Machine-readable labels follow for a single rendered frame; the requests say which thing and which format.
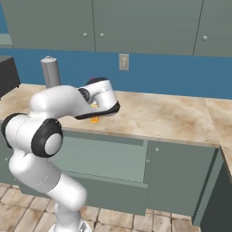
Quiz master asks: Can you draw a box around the orange smoothie cup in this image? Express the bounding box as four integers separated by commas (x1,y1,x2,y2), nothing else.
89,102,101,124

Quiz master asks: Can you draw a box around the grey cylinder canister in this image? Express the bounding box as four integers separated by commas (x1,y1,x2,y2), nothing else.
40,55,63,90

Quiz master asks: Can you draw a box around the dark green corner cupboard run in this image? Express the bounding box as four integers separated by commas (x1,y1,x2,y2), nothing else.
191,147,232,232

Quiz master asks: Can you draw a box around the grey-green open drawer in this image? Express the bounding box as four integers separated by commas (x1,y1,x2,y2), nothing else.
17,130,150,218

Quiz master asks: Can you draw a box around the black appliance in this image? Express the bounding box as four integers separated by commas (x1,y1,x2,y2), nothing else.
0,55,22,99

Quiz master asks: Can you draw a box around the grey-green base cupboard door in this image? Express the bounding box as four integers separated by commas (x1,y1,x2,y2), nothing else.
0,132,20,186
145,140,220,218

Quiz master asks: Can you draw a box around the beige wall socket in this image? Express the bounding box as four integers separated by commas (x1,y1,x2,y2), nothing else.
118,53,130,72

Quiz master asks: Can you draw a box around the grey-green wall cupboard door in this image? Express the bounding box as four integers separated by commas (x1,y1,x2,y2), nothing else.
0,0,97,52
92,0,204,57
193,0,232,58

